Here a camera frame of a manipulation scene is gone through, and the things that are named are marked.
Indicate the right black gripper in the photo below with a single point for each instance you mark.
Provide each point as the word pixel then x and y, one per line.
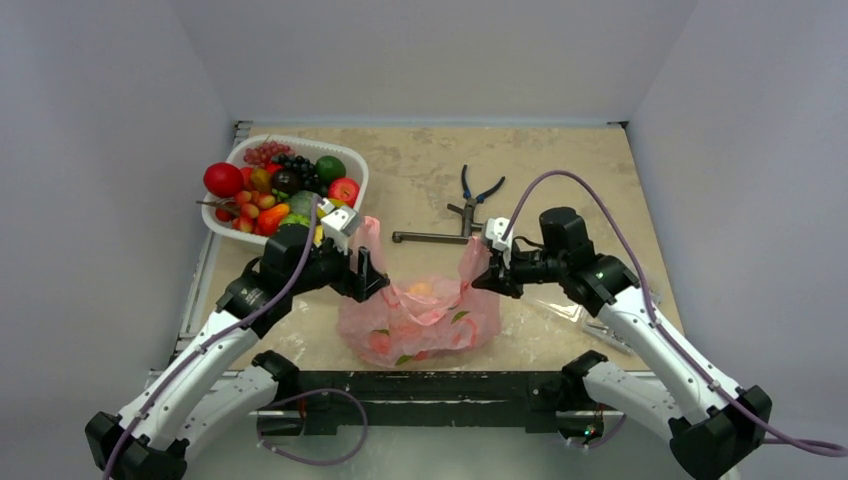
pixel 505 273

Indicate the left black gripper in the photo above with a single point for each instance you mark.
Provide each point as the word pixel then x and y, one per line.
pixel 360 284

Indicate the pink plastic bag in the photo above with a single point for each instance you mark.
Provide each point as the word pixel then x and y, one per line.
pixel 427 318

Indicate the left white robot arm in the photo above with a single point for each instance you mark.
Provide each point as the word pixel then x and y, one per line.
pixel 156 434

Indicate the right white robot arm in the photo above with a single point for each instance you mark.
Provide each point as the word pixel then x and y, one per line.
pixel 709 421

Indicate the small red fake apple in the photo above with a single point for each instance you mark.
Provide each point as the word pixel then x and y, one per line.
pixel 344 190

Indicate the green fake avocado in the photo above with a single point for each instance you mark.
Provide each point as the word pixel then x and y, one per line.
pixel 300 204

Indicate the red orange fake mango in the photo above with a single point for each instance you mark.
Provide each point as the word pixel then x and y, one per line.
pixel 269 220

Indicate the green fake lime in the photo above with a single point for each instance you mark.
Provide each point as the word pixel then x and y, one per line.
pixel 329 168

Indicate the black fake grapes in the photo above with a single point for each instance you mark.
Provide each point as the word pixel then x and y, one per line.
pixel 305 168

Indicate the dark purple fake fruit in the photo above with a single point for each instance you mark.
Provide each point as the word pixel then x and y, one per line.
pixel 285 183

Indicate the red fake grapes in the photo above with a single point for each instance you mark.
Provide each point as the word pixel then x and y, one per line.
pixel 266 153

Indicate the white fruit basket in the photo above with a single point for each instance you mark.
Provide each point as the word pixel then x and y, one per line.
pixel 268 180

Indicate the clear plastic screw box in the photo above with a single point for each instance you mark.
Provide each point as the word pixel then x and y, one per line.
pixel 618 297

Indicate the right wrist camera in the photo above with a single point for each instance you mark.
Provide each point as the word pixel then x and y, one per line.
pixel 498 241

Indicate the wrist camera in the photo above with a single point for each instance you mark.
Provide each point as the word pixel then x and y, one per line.
pixel 339 224
pixel 498 241

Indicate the grey metal faucet handle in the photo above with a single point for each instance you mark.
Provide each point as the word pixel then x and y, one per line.
pixel 456 234

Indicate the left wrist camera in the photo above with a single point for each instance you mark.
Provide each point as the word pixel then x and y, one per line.
pixel 339 224

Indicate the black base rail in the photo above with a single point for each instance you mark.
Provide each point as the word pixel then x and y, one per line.
pixel 320 402

